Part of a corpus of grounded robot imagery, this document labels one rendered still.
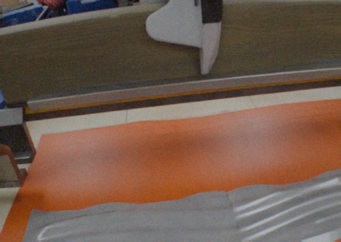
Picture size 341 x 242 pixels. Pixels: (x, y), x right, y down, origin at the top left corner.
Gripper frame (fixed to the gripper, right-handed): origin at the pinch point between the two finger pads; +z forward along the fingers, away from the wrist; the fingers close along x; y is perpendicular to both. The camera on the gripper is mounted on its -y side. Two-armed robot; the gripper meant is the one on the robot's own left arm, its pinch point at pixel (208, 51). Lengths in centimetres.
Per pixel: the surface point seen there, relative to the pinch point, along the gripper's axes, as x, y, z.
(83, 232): 11.3, 12.5, 9.6
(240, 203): 10.5, -0.5, 9.3
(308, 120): -1.2, -12.3, 10.1
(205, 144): 0.7, 0.7, 10.1
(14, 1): -362, 174, 30
